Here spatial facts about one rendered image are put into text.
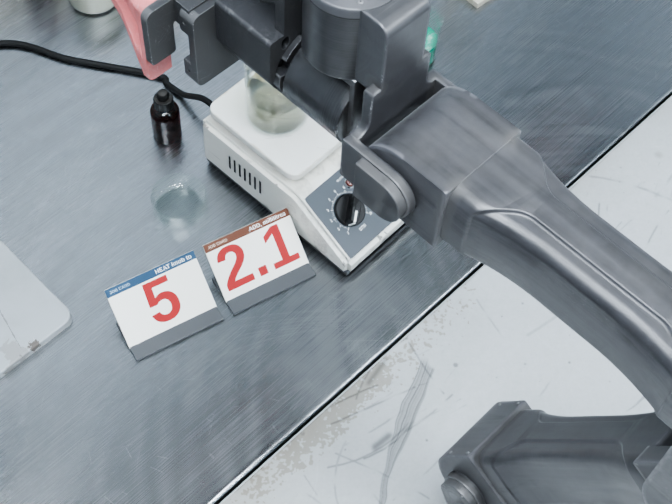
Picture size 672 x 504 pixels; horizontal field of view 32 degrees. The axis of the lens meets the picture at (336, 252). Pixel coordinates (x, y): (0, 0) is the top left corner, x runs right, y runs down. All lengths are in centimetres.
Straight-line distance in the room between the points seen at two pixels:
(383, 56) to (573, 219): 14
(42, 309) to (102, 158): 18
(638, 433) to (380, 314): 41
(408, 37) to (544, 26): 70
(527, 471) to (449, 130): 28
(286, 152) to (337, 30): 45
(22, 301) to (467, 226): 56
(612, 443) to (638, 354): 13
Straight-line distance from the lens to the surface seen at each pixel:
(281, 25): 71
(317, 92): 72
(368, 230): 112
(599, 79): 132
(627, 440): 76
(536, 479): 85
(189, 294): 110
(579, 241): 66
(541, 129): 126
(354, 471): 104
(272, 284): 112
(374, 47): 66
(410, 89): 71
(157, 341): 109
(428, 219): 69
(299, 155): 110
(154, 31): 75
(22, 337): 111
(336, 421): 106
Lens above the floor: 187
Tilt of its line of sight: 58 degrees down
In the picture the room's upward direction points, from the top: 6 degrees clockwise
